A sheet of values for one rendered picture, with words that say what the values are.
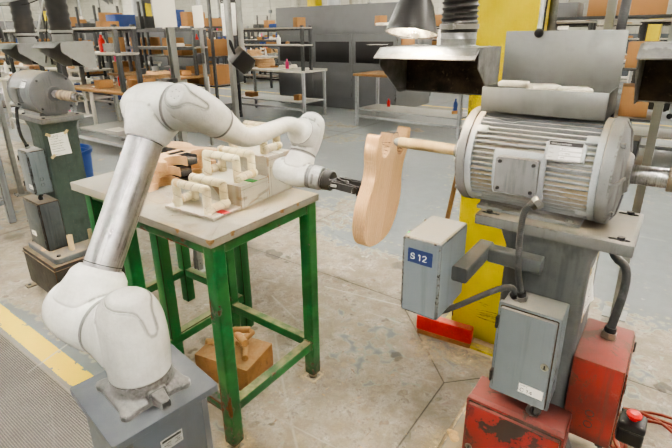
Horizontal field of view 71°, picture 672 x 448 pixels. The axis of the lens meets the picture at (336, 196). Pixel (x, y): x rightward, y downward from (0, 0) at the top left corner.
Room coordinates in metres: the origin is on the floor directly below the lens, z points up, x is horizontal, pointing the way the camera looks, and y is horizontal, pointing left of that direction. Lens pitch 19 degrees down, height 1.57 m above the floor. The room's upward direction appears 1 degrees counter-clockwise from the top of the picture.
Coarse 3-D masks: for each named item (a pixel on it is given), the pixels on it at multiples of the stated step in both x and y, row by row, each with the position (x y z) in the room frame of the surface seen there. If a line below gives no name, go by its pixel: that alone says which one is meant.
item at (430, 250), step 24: (432, 216) 1.12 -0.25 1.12; (408, 240) 1.00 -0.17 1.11; (432, 240) 0.97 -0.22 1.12; (456, 240) 1.02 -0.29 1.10; (408, 264) 0.99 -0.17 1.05; (432, 264) 0.96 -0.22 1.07; (408, 288) 0.99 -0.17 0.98; (432, 288) 0.96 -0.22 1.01; (456, 288) 1.04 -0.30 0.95; (504, 288) 1.03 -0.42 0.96; (432, 312) 0.95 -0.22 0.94
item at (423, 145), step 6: (402, 138) 1.40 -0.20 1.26; (408, 138) 1.39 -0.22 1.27; (402, 144) 1.38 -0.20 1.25; (408, 144) 1.37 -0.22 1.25; (414, 144) 1.36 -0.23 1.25; (420, 144) 1.35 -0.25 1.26; (426, 144) 1.34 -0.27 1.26; (432, 144) 1.33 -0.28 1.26; (438, 144) 1.32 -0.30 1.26; (444, 144) 1.31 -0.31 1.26; (450, 144) 1.31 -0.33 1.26; (420, 150) 1.36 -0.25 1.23; (426, 150) 1.34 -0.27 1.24; (432, 150) 1.33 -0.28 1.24; (438, 150) 1.32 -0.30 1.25; (444, 150) 1.30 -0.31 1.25; (450, 150) 1.29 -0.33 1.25
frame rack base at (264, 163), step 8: (256, 152) 1.90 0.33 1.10; (288, 152) 1.93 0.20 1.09; (240, 160) 1.90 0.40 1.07; (256, 160) 1.85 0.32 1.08; (264, 160) 1.83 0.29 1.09; (272, 160) 1.85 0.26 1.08; (256, 168) 1.86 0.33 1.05; (264, 168) 1.83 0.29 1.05; (272, 176) 1.84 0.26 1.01; (272, 184) 1.84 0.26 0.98; (280, 184) 1.88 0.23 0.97; (272, 192) 1.84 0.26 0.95; (280, 192) 1.88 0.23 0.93
